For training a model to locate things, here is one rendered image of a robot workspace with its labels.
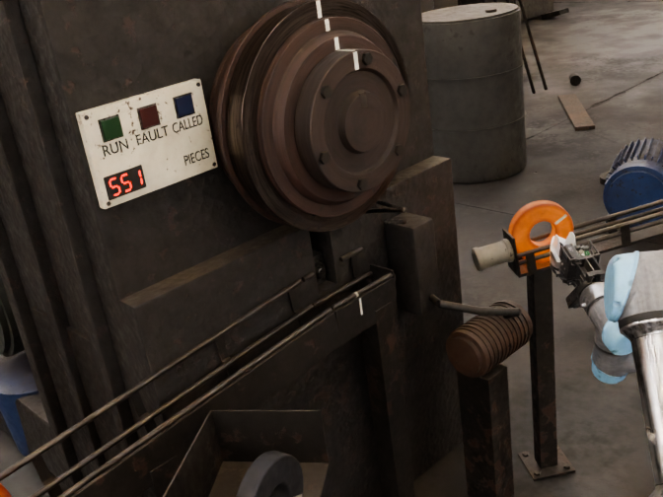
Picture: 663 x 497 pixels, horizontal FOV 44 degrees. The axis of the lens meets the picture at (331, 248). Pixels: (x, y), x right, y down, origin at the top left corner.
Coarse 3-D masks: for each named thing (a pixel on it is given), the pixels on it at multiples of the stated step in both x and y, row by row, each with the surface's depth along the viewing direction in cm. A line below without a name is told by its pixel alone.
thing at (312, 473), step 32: (224, 416) 145; (256, 416) 143; (288, 416) 142; (320, 416) 141; (192, 448) 136; (224, 448) 148; (256, 448) 146; (288, 448) 145; (320, 448) 144; (192, 480) 135; (224, 480) 145; (320, 480) 141
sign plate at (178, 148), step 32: (160, 96) 152; (192, 96) 157; (96, 128) 144; (128, 128) 149; (160, 128) 153; (192, 128) 158; (96, 160) 146; (128, 160) 150; (160, 160) 155; (192, 160) 160; (128, 192) 151
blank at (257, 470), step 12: (264, 456) 126; (276, 456) 126; (288, 456) 128; (252, 468) 124; (264, 468) 123; (276, 468) 125; (288, 468) 128; (300, 468) 132; (252, 480) 122; (264, 480) 123; (276, 480) 126; (288, 480) 129; (300, 480) 132; (240, 492) 122; (252, 492) 121; (264, 492) 123; (276, 492) 131; (288, 492) 130; (300, 492) 133
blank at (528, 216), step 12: (528, 204) 199; (540, 204) 196; (552, 204) 197; (516, 216) 199; (528, 216) 197; (540, 216) 197; (552, 216) 198; (564, 216) 198; (516, 228) 198; (528, 228) 198; (552, 228) 201; (564, 228) 199; (516, 240) 199; (528, 240) 200; (540, 252) 201
